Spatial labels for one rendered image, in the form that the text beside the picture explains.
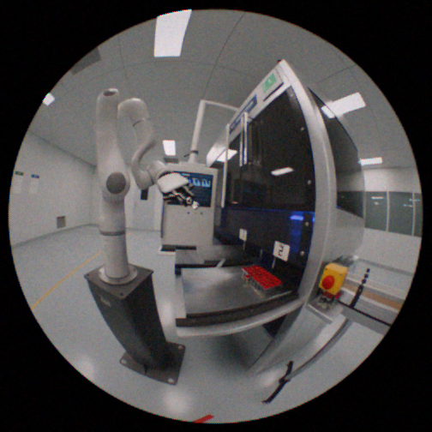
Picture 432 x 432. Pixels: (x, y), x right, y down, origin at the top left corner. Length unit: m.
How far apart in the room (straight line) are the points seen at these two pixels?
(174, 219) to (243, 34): 2.14
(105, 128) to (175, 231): 0.99
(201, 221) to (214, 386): 1.45
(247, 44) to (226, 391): 2.96
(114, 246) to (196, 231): 0.86
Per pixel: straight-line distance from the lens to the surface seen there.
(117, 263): 0.55
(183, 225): 1.20
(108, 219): 0.51
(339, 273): 0.41
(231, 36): 1.82
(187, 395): 1.17
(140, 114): 0.64
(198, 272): 0.56
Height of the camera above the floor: 1.16
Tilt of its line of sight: 3 degrees down
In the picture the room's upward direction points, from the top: 5 degrees clockwise
